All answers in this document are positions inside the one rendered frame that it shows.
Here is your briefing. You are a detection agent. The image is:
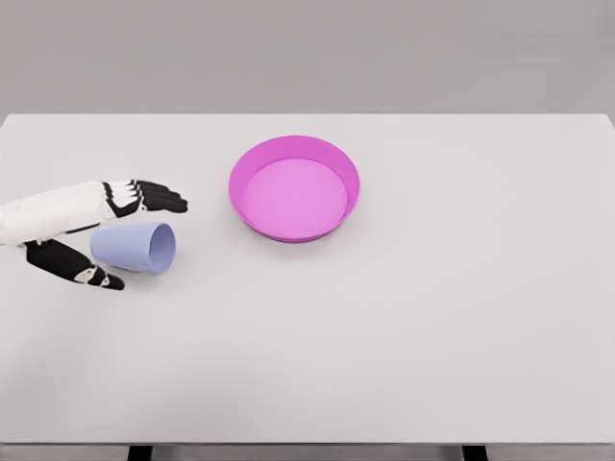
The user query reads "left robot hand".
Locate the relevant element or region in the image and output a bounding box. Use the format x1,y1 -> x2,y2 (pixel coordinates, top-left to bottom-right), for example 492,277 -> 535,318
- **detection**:
0,179 -> 189,292

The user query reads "lavender blue cup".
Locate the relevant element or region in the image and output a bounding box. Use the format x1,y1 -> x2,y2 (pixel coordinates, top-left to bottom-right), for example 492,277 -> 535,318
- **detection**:
89,221 -> 177,276

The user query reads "pink round plate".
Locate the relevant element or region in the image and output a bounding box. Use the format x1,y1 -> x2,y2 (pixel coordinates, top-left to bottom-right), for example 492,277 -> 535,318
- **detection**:
228,134 -> 361,245

